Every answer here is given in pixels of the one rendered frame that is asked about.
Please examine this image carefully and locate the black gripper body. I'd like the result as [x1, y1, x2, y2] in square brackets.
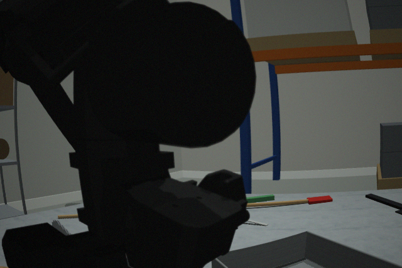
[2, 138, 175, 268]

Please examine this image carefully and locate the dark grey metal roasting tin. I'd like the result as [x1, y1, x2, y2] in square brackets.
[212, 231, 402, 268]

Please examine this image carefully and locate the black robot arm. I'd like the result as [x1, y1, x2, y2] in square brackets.
[0, 0, 256, 268]

